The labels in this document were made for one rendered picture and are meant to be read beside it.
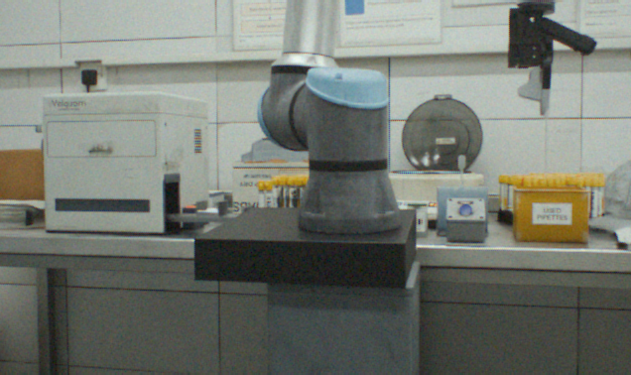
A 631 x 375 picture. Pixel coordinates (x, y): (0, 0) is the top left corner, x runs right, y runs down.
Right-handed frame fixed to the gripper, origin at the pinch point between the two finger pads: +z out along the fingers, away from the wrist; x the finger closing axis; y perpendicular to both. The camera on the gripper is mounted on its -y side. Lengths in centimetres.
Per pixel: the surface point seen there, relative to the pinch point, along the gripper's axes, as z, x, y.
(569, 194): 16.5, 6.9, -3.8
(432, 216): 23.0, -11.0, 22.8
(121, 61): -19, -45, 119
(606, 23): -25, -54, -20
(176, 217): 22, 12, 74
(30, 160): 10, -19, 132
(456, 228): 22.5, 13.9, 16.6
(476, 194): 17.2, -0.3, 13.2
